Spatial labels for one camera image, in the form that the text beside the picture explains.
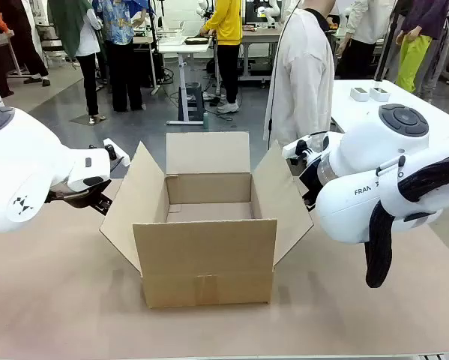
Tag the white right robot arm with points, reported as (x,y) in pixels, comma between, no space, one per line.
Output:
(363,176)

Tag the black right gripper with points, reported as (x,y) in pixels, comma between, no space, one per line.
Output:
(310,180)

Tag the brown cardboard box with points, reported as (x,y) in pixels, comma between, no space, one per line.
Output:
(205,247)

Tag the black vertical pole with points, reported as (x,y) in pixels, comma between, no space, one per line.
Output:
(387,41)

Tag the bystander in lime trousers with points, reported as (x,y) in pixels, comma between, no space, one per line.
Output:
(413,56)

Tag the green bottle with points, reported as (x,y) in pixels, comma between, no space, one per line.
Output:
(205,120)

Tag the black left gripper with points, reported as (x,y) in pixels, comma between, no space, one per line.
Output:
(81,198)

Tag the white side table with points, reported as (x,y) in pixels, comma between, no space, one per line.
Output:
(359,108)

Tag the white standing desk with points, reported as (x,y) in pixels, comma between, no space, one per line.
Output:
(183,67)

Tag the bystander in dark trousers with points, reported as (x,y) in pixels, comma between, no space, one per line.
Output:
(31,48)

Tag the bystander in yellow top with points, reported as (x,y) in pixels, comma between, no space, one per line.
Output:
(228,37)

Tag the small white box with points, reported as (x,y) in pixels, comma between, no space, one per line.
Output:
(359,93)
(379,93)

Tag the bystander in blue floral shirt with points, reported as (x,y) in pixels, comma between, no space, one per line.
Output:
(123,56)

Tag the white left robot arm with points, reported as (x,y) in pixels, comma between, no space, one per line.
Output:
(18,165)

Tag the bystander in beige jacket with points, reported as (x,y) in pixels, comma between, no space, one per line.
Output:
(363,33)

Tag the person in white cardigan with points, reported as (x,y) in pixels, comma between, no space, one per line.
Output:
(303,75)

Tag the bystander with green scarf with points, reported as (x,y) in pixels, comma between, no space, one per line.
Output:
(83,45)

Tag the grey step stool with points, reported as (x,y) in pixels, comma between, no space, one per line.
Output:
(194,101)

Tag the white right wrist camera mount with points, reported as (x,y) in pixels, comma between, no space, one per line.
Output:
(306,148)

